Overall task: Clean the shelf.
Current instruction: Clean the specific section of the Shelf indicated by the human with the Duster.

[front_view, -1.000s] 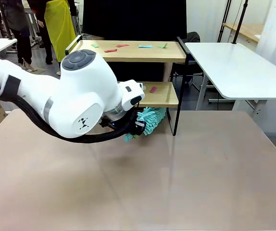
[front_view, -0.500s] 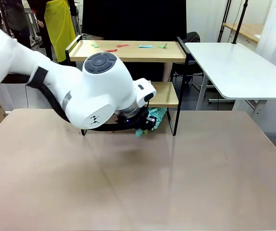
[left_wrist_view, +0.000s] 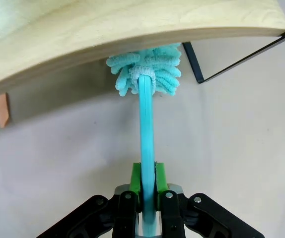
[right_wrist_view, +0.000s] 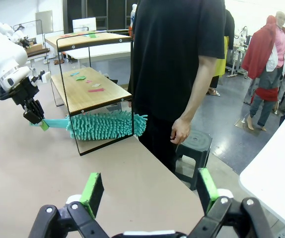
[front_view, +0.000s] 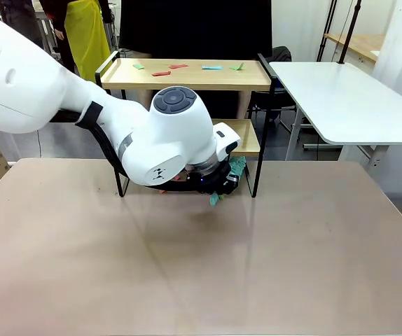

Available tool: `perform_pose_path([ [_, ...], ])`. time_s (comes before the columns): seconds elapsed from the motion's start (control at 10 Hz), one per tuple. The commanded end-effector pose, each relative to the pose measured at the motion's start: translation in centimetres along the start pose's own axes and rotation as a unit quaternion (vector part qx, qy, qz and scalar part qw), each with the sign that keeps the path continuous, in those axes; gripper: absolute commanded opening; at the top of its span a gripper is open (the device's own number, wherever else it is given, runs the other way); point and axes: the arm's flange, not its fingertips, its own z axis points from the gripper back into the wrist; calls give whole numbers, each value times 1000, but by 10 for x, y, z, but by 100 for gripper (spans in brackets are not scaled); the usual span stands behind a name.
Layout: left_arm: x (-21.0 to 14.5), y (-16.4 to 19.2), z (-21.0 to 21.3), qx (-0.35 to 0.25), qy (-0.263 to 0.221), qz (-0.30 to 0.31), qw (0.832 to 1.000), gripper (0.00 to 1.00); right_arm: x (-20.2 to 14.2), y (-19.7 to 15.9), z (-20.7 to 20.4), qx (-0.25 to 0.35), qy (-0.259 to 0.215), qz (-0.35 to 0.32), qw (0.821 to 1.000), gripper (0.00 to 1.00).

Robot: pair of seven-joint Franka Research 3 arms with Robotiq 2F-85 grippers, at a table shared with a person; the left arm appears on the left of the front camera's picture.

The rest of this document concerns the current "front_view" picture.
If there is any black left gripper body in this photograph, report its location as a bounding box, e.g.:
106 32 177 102
186 162 232 195

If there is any teal microfibre duster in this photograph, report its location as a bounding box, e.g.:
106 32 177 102
209 155 248 207

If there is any large white table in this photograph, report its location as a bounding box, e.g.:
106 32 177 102
268 61 402 171

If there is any wooden background desk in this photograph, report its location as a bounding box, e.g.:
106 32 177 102
323 33 387 63

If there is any black stand pole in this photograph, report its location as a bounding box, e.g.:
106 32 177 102
338 0 363 64

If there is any black tripod stand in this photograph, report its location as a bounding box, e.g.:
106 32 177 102
315 0 339 63

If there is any black office chair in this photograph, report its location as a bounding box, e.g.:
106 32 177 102
248 46 307 134

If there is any person in black clothes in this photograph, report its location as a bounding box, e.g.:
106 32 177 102
118 0 274 120

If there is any person in yellow apron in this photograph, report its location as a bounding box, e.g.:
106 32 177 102
39 0 113 85

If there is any person in dark grey clothes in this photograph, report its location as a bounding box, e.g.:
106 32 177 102
0 0 44 46

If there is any two-tier wooden shelf black frame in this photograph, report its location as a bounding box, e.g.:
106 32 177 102
95 50 279 199

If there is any black sleeved arm cable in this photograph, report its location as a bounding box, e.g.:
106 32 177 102
52 110 202 194

